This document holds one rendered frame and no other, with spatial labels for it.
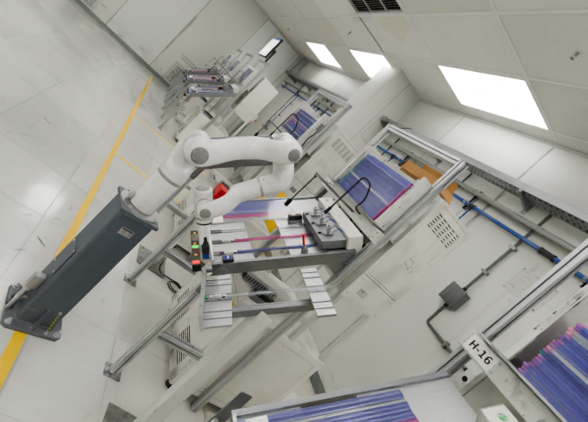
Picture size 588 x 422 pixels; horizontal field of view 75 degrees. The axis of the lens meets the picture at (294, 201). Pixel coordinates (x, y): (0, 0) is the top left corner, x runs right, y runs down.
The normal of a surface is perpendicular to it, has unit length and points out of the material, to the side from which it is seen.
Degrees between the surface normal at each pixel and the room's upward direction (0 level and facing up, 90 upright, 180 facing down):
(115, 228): 90
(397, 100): 90
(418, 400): 44
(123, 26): 90
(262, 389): 90
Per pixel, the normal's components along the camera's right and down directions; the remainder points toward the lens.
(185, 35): 0.25, 0.41
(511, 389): -0.64, -0.60
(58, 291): 0.39, 0.53
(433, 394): 0.07, -0.91
